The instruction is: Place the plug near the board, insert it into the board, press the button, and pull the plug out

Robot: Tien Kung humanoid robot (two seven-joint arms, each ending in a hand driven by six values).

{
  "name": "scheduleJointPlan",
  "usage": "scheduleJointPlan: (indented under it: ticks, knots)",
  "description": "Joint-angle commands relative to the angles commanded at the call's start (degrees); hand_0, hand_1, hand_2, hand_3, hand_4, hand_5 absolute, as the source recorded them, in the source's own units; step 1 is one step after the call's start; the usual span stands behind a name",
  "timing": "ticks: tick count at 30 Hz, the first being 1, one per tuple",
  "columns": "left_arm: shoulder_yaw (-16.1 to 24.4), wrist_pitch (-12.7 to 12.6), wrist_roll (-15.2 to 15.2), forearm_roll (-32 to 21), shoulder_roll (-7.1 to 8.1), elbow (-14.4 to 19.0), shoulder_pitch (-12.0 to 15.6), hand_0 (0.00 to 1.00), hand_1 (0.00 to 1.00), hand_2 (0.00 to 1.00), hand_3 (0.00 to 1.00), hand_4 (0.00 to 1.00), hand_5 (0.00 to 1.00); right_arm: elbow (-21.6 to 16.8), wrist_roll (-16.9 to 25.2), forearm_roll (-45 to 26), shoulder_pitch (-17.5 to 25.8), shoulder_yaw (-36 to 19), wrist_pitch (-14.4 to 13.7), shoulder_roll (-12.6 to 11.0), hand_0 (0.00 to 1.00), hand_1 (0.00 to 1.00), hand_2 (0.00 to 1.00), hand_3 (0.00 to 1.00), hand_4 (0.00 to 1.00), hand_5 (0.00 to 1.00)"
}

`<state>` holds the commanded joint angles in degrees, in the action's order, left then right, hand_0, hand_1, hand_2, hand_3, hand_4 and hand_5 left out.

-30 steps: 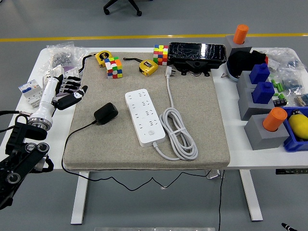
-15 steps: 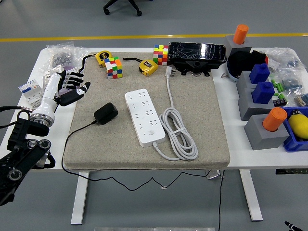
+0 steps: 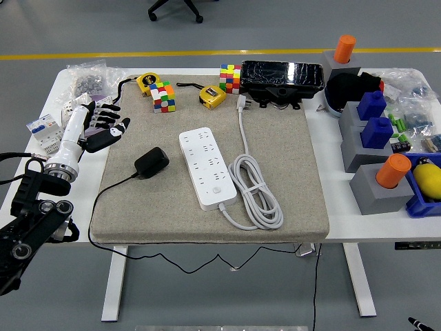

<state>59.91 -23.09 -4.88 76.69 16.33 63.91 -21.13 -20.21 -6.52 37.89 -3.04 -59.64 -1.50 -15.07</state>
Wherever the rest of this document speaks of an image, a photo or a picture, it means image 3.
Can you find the black power adapter plug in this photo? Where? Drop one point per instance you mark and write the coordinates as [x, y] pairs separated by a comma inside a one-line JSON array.
[[151, 162]]

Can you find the white switch plate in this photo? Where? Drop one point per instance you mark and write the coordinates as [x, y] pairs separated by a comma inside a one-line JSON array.
[[107, 100]]

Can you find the black cap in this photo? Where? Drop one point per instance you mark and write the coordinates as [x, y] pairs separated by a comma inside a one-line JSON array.
[[348, 88]]

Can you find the black table control panel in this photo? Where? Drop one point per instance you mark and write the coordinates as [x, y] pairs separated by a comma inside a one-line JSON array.
[[417, 245]]

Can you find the clear bag of blue parts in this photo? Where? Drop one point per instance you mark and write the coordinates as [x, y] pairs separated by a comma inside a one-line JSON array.
[[418, 119]]

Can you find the small black block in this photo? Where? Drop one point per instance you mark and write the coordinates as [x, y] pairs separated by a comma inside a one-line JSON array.
[[400, 146]]

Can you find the red block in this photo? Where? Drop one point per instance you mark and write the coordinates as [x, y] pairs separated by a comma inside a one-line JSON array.
[[381, 86]]

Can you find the white table leg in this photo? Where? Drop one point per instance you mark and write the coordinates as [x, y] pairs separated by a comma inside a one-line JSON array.
[[113, 286], [361, 282]]

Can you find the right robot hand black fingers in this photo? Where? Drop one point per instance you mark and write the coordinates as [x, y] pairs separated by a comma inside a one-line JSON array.
[[417, 325]]

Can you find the tall colourful puzzle cube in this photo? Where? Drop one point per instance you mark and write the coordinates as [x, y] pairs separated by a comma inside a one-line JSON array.
[[230, 79]]

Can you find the purple tape roll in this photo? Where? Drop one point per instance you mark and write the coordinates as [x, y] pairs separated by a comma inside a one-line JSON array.
[[92, 131]]

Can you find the blue block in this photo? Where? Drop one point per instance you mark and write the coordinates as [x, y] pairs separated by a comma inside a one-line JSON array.
[[377, 132], [372, 105]]

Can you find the blue plastic bin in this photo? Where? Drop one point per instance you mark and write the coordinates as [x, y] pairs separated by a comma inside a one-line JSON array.
[[420, 208]]

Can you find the yellow tape measure round label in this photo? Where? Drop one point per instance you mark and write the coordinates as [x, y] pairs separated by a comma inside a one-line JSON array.
[[147, 81]]

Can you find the clear bag of connectors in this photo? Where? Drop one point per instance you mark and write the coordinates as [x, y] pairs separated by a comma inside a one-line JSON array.
[[433, 143]]

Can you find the clear bag of small parts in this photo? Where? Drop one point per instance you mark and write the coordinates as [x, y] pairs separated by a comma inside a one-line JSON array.
[[410, 81]]

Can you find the orange cylinder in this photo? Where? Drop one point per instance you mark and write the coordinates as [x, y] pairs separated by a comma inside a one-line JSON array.
[[345, 48], [392, 170]]

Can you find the grey block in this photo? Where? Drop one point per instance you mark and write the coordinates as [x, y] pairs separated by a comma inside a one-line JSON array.
[[358, 157], [375, 203], [330, 67], [348, 120]]

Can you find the white power strip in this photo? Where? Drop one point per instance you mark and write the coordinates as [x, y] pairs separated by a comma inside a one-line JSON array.
[[208, 172]]

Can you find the small metal clip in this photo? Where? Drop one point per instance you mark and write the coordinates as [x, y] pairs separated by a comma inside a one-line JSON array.
[[321, 108]]

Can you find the clear bag of metal nuts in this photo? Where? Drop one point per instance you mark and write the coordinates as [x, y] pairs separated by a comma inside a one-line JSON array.
[[87, 82]]

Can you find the white wall socket panel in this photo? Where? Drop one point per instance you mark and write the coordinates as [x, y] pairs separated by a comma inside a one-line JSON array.
[[67, 110]]

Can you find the white blue circuit breaker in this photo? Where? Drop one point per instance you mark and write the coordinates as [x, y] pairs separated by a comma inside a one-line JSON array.
[[38, 129]]

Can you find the yellow toy fruit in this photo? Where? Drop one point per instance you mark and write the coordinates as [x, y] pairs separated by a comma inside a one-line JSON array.
[[429, 179]]

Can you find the yellow tape measure square label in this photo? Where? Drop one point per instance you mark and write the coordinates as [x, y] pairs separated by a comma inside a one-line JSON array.
[[211, 96]]

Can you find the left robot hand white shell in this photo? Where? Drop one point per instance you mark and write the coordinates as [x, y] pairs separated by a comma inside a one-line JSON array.
[[72, 138]]

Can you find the black office chair base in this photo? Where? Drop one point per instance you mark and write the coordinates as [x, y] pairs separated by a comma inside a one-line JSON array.
[[187, 5]]

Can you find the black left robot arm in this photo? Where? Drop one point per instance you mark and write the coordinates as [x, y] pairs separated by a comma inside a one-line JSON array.
[[31, 227]]

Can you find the metal bracket under table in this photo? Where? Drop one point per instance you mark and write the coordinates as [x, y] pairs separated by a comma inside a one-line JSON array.
[[306, 250]]

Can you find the white blue round device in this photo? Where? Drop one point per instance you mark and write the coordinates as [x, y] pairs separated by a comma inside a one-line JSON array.
[[331, 108]]

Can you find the grey-brown fabric mat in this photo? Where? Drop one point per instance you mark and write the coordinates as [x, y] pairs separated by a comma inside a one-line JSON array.
[[144, 213]]

